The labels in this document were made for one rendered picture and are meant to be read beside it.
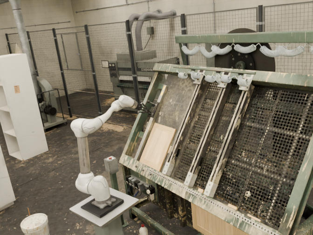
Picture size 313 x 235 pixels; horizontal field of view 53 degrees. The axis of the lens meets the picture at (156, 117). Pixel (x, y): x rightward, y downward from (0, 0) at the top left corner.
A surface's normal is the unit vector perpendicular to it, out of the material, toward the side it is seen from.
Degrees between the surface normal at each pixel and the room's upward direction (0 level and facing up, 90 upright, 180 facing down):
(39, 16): 90
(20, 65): 90
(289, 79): 54
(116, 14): 90
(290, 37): 90
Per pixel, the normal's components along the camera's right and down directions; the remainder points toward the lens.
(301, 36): -0.78, 0.27
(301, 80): -0.70, -0.33
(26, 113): 0.75, 0.12
